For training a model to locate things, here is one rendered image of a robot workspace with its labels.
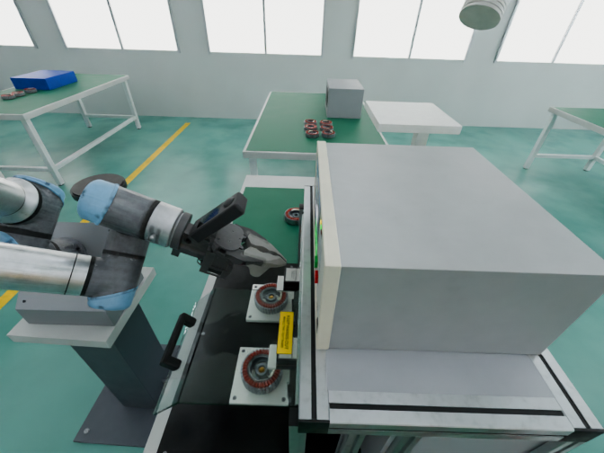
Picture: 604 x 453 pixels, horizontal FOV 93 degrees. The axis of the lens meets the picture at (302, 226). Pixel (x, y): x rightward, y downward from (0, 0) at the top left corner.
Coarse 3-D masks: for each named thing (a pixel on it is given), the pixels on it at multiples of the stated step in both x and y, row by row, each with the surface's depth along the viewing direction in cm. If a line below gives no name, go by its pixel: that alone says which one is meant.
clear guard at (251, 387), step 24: (192, 312) 66; (216, 312) 61; (240, 312) 61; (264, 312) 61; (192, 336) 58; (216, 336) 56; (240, 336) 56; (264, 336) 56; (192, 360) 52; (216, 360) 52; (240, 360) 52; (264, 360) 53; (288, 360) 53; (168, 384) 53; (192, 384) 49; (216, 384) 49; (240, 384) 49; (264, 384) 49; (288, 384) 49; (168, 408) 48
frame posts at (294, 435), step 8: (296, 408) 48; (296, 416) 47; (296, 424) 46; (296, 432) 50; (296, 440) 52; (304, 440) 50; (344, 440) 51; (352, 440) 52; (360, 440) 49; (296, 448) 55; (304, 448) 52; (336, 448) 61; (344, 448) 52; (352, 448) 53
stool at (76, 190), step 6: (102, 174) 211; (108, 174) 211; (114, 174) 212; (84, 180) 204; (90, 180) 204; (108, 180) 205; (114, 180) 205; (120, 180) 205; (78, 186) 197; (84, 186) 197; (126, 186) 206; (72, 192) 193; (78, 192) 191; (78, 198) 188
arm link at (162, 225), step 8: (160, 208) 49; (168, 208) 50; (176, 208) 51; (152, 216) 48; (160, 216) 48; (168, 216) 49; (176, 216) 50; (152, 224) 48; (160, 224) 48; (168, 224) 49; (176, 224) 50; (152, 232) 49; (160, 232) 48; (168, 232) 49; (152, 240) 48; (160, 240) 49; (168, 240) 50
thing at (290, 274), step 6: (288, 270) 90; (294, 270) 90; (282, 276) 94; (288, 276) 88; (294, 276) 88; (282, 282) 91; (288, 282) 87; (294, 282) 87; (282, 288) 90; (288, 288) 88; (294, 288) 88
